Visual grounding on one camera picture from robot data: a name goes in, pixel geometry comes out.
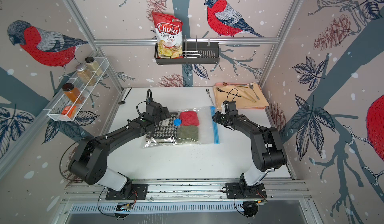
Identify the beige placemat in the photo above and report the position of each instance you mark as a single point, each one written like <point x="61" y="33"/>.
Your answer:
<point x="244" y="102"/>

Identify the copper spoon on placemat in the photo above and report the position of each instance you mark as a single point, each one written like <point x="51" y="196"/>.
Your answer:
<point x="234" y="85"/>

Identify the orange spice jar black lid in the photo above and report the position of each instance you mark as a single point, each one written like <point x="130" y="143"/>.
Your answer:
<point x="73" y="93"/>

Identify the clear acrylic wall shelf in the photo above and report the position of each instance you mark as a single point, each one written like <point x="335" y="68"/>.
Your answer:
<point x="55" y="112"/>

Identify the black wall basket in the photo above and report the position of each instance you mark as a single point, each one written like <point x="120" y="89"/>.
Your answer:
<point x="193" y="53"/>

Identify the silver spoon on placemat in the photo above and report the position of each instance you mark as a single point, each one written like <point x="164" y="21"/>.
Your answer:
<point x="253" y="89"/>

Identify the small orange box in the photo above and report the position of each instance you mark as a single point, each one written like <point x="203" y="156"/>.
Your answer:
<point x="69" y="111"/>

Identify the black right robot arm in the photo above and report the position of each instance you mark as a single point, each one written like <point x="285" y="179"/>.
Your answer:
<point x="267" y="150"/>

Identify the red Chuba cassava chips bag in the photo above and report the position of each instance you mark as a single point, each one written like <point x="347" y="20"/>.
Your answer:
<point x="169" y="36"/>

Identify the pink tray under placemat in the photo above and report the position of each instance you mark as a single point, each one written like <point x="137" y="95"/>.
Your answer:
<point x="221" y="84"/>

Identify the red knitted cloth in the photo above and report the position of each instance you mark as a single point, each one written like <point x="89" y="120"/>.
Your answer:
<point x="189" y="118"/>

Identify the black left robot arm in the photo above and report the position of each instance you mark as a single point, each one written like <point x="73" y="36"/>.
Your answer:
<point x="90" y="161"/>

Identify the black ladle at table edge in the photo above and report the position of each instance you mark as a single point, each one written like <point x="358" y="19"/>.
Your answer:
<point x="124" y="100"/>

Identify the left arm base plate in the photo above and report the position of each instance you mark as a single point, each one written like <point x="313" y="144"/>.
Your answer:
<point x="129" y="192"/>

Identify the clear vacuum bag blue zipper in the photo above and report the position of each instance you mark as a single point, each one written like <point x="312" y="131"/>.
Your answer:
<point x="208" y="129"/>

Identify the green knitted cloth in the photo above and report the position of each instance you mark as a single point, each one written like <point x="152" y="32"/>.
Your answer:
<point x="187" y="134"/>

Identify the gold utensil on placemat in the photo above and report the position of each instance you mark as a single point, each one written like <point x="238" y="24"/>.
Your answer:
<point x="249" y="96"/>

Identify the silver fork on table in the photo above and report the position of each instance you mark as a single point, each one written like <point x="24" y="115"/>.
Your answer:
<point x="208" y="93"/>

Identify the yellow spice jar black lid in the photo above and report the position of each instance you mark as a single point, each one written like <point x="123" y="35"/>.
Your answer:
<point x="94" y="66"/>

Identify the tan spice jar middle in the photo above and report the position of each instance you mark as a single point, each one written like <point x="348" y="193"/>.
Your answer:
<point x="85" y="75"/>

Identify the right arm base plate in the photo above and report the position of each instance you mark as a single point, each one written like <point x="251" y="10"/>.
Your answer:
<point x="237" y="191"/>

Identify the houndstooth black white scarf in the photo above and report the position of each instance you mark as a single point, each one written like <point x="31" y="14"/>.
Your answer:
<point x="165" y="133"/>

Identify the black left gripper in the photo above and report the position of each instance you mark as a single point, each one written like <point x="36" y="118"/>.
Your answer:
<point x="164" y="116"/>

